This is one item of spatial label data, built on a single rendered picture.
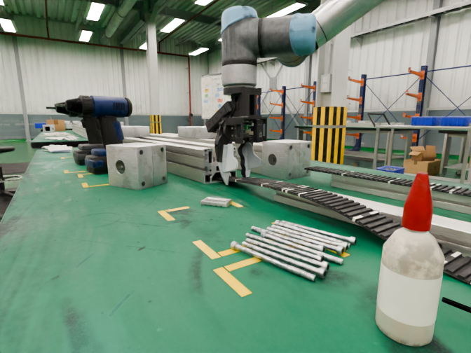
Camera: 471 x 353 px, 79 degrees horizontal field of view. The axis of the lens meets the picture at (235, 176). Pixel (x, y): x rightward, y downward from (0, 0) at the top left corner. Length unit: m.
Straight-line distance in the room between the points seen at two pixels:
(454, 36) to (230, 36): 8.36
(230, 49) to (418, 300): 0.53
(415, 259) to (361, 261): 0.14
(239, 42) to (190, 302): 0.50
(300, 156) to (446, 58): 8.15
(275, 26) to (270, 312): 0.51
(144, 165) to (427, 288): 0.56
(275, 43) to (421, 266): 0.49
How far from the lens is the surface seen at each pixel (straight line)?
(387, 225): 0.41
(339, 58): 4.17
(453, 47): 8.82
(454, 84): 8.66
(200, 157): 0.71
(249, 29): 0.63
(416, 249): 0.23
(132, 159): 0.66
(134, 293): 0.29
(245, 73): 0.62
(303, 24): 0.62
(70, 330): 0.27
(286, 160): 0.74
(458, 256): 0.40
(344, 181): 0.68
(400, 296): 0.24
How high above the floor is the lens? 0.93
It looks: 11 degrees down
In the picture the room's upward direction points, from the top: straight up
